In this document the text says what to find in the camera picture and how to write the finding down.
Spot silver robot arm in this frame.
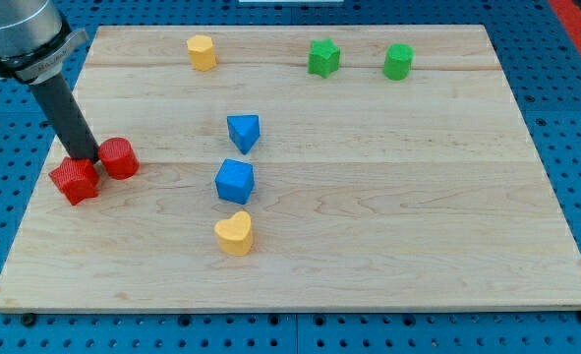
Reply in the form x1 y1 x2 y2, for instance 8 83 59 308
0 0 88 85

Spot blue triangle block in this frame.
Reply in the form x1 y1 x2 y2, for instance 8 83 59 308
227 114 261 154

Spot yellow heart block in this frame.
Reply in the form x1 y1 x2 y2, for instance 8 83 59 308
214 210 254 256

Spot yellow hexagon block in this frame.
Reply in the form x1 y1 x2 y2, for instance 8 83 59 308
186 34 217 71

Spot wooden board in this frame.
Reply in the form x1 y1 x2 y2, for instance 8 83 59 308
0 25 581 314

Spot blue cube block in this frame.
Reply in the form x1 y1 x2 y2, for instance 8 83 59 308
214 158 255 205

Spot green star block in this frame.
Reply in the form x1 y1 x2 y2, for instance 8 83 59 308
308 38 341 79

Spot green cylinder block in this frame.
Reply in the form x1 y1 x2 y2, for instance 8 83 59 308
382 43 415 81

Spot red cylinder block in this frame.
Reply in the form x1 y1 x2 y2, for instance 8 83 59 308
98 137 140 180

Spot red star block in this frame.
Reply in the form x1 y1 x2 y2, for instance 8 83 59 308
49 157 99 206

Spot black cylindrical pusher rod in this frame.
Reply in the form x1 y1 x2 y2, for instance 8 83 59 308
29 74 98 163

